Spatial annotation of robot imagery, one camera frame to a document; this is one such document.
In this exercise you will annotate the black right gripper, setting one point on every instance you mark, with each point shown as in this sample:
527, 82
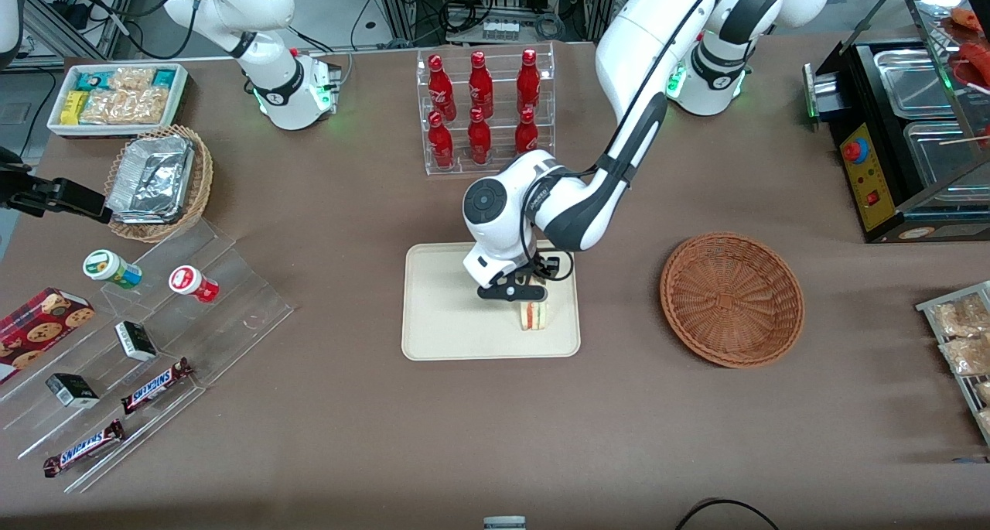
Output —
48, 193

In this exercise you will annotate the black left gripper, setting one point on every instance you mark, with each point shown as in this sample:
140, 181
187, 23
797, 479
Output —
546, 267

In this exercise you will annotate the triangle sandwich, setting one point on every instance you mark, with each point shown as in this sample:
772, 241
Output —
534, 316

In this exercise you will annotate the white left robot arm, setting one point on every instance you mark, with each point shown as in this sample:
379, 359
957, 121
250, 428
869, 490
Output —
642, 50

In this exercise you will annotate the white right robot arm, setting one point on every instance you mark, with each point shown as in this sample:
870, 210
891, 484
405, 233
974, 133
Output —
263, 4

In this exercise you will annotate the beige plastic tray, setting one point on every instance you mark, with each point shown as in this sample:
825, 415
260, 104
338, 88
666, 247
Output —
448, 313

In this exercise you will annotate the light wicker basket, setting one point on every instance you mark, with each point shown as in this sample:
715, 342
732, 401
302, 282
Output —
197, 189

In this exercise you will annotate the brown wicker basket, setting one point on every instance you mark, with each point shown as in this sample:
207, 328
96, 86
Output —
731, 298

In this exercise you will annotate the green lid sunflower cup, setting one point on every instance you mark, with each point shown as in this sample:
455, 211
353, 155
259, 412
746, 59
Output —
108, 267

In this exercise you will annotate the stacked aluminium foil containers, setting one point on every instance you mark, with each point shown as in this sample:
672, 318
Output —
151, 178

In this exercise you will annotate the white snack bin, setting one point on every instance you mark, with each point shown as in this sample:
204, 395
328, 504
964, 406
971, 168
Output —
54, 124

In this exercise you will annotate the yellow snack packet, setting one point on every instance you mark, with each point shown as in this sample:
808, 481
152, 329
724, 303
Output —
73, 108

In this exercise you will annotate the clear bag of crackers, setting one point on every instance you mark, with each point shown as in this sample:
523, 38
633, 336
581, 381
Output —
133, 78
128, 106

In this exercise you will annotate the teal snack packet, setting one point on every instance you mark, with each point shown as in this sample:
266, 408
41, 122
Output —
164, 78
94, 80

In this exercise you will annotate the red tartan cookie box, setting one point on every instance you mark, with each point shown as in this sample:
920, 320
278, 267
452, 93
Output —
42, 329

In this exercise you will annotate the red lid yogurt cup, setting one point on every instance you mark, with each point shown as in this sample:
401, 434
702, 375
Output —
189, 282

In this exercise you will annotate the small black carton box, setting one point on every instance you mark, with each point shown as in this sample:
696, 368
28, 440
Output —
136, 341
72, 391

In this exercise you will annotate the red cola bottle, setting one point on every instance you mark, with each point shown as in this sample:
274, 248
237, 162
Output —
480, 85
479, 139
527, 134
441, 143
528, 81
441, 89

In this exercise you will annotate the clear acrylic tiered stand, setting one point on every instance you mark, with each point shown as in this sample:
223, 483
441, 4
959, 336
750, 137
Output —
232, 298

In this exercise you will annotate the Snickers chocolate bar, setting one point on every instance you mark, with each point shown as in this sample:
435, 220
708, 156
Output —
157, 385
83, 448

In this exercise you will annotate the clear acrylic bottle rack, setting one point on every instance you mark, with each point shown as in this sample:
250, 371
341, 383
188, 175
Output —
499, 81

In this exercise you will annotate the small grey device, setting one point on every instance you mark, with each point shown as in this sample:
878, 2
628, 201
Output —
504, 523

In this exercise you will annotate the white power strip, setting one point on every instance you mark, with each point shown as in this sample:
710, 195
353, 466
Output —
500, 29

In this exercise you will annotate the black food warmer cabinet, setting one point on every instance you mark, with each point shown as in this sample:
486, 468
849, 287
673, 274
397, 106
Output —
874, 182

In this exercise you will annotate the steel food pan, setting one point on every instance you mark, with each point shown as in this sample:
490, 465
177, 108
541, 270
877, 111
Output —
913, 81
940, 155

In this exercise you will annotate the clear bag of snacks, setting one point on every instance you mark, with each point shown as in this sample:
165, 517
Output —
971, 354
963, 315

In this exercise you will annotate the red sausage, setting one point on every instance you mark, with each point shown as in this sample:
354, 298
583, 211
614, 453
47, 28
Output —
976, 58

